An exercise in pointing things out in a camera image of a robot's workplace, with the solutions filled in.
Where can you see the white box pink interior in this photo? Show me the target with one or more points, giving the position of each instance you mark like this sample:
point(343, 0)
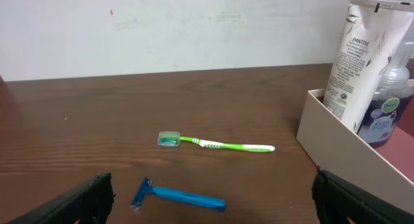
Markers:
point(335, 148)

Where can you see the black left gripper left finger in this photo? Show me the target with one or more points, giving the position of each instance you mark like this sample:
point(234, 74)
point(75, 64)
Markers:
point(90, 202)

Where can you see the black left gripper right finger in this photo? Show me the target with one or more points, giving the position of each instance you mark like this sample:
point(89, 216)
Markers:
point(338, 201)

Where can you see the green white toothbrush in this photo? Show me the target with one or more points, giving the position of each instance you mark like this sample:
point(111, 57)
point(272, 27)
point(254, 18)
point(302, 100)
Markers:
point(173, 139)

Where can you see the white Pantene tube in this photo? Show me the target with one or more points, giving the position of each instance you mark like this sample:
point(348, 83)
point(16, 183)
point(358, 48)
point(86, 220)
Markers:
point(371, 35)

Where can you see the Dettol foam soap bottle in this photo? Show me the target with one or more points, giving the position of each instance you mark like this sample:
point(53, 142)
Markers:
point(390, 99)

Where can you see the blue disposable razor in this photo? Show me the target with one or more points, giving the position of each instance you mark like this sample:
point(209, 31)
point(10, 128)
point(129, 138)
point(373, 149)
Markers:
point(146, 188)

